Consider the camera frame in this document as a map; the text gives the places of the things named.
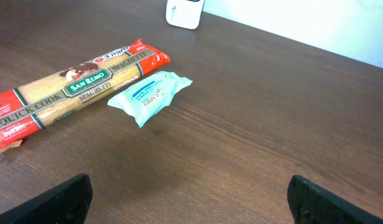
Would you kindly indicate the white barcode scanner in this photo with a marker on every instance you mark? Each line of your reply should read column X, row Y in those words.
column 184, row 13

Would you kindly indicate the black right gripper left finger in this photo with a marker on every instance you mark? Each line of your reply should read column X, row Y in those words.
column 68, row 202

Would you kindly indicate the red spaghetti packet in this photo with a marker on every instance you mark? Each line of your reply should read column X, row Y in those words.
column 29, row 108

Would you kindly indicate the mint green wet wipes pack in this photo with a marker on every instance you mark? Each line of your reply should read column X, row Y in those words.
column 149, row 96

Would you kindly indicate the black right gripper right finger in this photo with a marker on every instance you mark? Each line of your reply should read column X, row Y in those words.
column 311, row 203

